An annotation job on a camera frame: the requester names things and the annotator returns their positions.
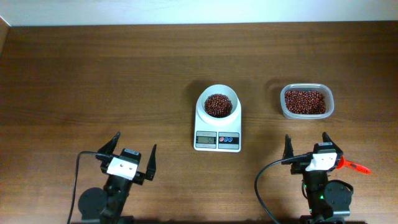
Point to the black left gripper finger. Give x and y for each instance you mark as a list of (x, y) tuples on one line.
[(151, 165), (109, 147)]

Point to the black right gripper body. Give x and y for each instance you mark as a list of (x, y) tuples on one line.
[(297, 167)]

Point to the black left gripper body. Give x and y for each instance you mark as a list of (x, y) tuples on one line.
[(138, 178)]

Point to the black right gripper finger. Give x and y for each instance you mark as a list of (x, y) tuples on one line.
[(288, 151), (326, 138)]

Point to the red plastic scoop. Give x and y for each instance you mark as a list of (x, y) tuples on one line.
[(357, 167)]

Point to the white digital kitchen scale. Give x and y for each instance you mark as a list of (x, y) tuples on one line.
[(218, 134)]

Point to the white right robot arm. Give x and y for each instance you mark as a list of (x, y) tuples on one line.
[(328, 200)]

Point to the red adzuki beans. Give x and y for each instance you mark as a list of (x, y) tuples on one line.
[(305, 102)]

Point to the clear plastic food container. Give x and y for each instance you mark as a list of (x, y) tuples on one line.
[(323, 89)]

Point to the red beans in bowl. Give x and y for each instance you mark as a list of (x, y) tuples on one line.
[(218, 106)]

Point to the white round bowl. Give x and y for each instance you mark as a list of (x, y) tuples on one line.
[(219, 89)]

